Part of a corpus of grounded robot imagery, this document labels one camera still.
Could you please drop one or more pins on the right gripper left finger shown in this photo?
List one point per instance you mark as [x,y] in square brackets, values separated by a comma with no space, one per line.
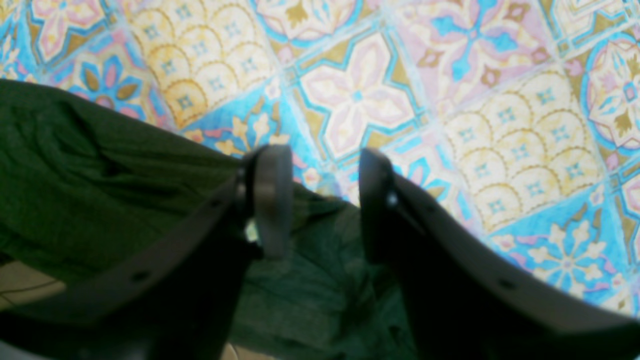
[176,299]

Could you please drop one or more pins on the dark green long-sleeve shirt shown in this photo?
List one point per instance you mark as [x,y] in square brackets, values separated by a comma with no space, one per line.
[84,187]

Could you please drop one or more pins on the colourful patterned tablecloth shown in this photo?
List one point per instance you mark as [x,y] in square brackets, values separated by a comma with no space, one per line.
[520,116]

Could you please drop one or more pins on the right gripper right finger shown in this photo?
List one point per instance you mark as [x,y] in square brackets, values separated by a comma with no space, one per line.
[462,300]

